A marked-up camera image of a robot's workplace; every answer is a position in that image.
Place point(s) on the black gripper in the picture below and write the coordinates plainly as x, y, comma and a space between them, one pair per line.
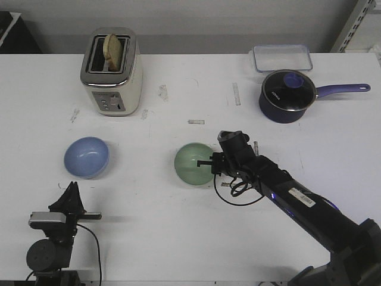
231, 165
64, 206

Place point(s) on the green bowl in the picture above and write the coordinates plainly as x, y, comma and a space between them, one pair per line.
185, 164

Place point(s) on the blue bowl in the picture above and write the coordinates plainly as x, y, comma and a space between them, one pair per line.
87, 157

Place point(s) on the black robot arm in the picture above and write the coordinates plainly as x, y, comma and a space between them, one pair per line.
354, 248
50, 257

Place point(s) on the dark blue saucepan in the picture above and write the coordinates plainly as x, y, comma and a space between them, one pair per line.
281, 116

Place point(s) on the glass pot lid blue knob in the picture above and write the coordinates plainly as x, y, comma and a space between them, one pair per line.
289, 90

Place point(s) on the clear plastic food container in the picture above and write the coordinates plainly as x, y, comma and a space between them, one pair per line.
269, 58

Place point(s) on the cream two-slot toaster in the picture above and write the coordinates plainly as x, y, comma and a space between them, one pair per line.
113, 93

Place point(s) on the slice of toast bread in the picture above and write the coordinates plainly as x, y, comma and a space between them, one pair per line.
112, 51

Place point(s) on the white slotted shelf rack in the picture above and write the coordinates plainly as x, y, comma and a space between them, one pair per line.
361, 32

